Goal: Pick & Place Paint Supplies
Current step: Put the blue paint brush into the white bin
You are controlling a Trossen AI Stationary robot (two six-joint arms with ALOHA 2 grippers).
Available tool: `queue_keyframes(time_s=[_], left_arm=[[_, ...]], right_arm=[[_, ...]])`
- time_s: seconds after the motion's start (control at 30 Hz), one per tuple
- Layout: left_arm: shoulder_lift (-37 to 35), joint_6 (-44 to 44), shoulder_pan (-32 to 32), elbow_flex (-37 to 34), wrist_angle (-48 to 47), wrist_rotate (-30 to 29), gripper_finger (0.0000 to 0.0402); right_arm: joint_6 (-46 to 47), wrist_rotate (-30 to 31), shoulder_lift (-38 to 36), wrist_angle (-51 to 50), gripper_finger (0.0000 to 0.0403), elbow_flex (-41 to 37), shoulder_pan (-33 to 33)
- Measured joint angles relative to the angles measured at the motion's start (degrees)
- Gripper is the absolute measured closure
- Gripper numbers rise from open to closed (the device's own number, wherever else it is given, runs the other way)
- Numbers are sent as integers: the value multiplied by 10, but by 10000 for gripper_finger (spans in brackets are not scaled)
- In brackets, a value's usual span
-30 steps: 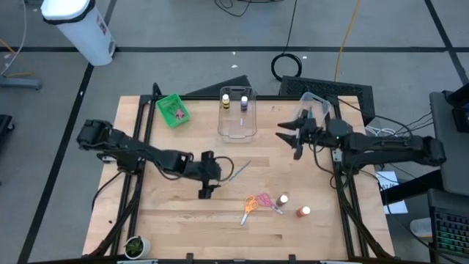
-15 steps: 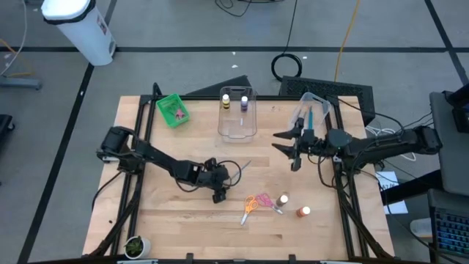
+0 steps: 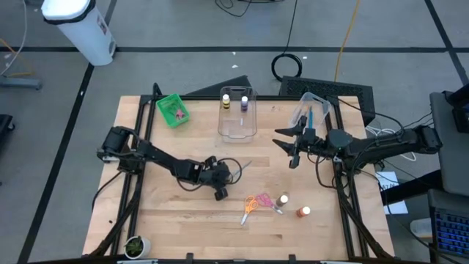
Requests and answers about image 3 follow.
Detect white rounded floor object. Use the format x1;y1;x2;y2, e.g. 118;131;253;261
410;218;434;239

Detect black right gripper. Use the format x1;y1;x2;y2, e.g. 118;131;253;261
273;115;330;169

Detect green plastic basket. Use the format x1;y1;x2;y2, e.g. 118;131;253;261
155;92;191;129

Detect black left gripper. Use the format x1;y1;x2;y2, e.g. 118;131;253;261
200;155;233;202

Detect grey desk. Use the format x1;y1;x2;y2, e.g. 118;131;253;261
429;90;469;197

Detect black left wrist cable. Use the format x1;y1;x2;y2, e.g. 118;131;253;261
174;157;243;192

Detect black coiled floor cable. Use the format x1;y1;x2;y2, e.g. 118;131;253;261
270;0;303;83

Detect white paper sheets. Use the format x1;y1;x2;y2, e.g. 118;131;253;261
375;170;410;216

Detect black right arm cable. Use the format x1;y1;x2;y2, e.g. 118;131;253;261
314;153;355;190

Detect dark grey triangular panel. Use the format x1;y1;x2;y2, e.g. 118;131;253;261
185;74;254;97

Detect white floor cable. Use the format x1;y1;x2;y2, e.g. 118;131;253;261
0;0;29;78

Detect white trash bin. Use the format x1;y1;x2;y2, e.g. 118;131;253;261
40;0;117;67

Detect clear handled plastic bin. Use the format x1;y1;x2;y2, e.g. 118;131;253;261
217;86;258;144

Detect grey metal floor base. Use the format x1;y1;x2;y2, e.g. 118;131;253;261
0;75;43;91

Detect black desk device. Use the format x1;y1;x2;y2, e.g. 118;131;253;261
443;83;469;133

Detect frosted plastic bin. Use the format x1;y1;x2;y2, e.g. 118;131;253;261
288;91;333;129

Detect yellow hanging cable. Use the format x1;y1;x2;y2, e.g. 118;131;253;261
333;0;362;83

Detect yellow orange handled scissors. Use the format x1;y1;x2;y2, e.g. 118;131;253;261
240;195;260;226

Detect black backlit keyboard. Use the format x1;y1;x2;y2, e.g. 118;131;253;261
434;208;469;257

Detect potted plant white pot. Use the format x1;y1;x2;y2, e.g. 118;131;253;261
123;235;152;260

